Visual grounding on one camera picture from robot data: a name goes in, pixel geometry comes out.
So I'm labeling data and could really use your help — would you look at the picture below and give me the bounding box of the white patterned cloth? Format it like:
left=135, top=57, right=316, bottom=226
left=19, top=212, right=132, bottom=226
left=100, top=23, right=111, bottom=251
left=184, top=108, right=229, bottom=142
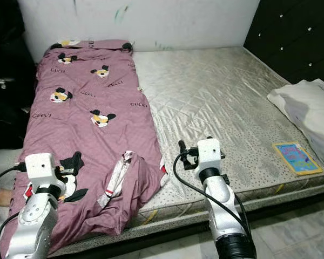
left=97, top=151, right=136, bottom=208

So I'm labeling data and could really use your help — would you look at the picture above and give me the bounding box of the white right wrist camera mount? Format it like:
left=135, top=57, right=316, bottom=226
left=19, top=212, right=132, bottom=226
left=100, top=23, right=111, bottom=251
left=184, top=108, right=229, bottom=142
left=195, top=138, right=225, bottom=174

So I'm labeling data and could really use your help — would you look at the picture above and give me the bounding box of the colourful children's book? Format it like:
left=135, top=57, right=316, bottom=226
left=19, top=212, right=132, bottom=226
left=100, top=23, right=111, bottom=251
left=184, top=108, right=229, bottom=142
left=272, top=141, right=323, bottom=175

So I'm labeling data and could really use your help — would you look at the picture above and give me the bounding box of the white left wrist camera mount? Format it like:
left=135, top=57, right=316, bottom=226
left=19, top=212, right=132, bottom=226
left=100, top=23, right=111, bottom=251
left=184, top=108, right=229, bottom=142
left=24, top=153, right=63, bottom=194

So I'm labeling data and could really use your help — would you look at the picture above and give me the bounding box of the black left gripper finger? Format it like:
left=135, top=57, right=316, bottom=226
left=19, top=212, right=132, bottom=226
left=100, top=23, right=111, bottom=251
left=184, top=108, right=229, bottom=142
left=69, top=152, right=84, bottom=178

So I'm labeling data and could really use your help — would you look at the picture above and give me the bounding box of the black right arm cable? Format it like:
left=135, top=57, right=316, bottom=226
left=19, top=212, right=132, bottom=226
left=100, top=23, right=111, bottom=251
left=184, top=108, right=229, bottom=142
left=173, top=154, right=252, bottom=238

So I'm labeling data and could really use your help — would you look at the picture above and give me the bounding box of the mauve cartoon print blanket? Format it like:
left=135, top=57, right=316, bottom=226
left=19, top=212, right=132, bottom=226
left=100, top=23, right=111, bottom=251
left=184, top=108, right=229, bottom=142
left=0, top=39, right=165, bottom=257

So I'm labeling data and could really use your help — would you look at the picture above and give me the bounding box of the white quilted mattress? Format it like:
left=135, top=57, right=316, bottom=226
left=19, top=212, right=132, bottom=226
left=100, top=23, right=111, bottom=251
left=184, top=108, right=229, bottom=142
left=49, top=46, right=324, bottom=257

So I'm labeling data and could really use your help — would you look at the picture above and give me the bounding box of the white pillow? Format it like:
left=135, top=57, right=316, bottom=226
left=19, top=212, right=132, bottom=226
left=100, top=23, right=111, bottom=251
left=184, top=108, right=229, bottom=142
left=267, top=79, right=324, bottom=173

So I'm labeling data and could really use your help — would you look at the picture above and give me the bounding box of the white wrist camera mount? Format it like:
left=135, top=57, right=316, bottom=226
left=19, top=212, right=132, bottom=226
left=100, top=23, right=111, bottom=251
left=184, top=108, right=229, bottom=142
left=24, top=153, right=63, bottom=194
left=195, top=138, right=225, bottom=174

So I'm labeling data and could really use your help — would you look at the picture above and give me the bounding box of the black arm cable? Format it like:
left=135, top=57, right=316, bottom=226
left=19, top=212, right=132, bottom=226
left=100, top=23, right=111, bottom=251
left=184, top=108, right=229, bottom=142
left=173, top=154, right=252, bottom=238
left=0, top=163, right=28, bottom=259

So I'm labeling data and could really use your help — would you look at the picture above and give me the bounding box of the dark tufted headboard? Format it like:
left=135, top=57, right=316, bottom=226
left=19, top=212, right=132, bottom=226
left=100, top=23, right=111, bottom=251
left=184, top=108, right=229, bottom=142
left=243, top=0, right=324, bottom=90

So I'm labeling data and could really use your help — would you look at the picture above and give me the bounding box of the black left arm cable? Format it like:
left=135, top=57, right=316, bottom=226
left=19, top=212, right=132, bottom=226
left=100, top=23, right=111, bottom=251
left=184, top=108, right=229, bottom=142
left=0, top=163, right=28, bottom=259

